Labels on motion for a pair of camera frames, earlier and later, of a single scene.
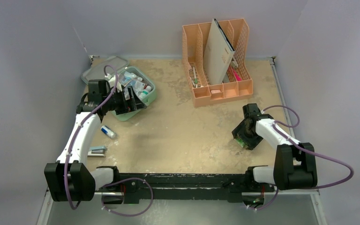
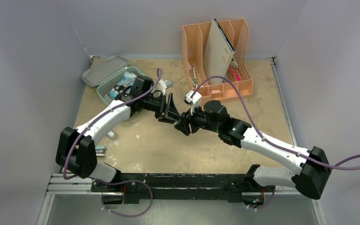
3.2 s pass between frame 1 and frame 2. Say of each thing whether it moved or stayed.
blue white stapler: stayed
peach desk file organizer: stayed
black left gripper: moved
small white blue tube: stayed
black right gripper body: moved
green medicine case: stayed
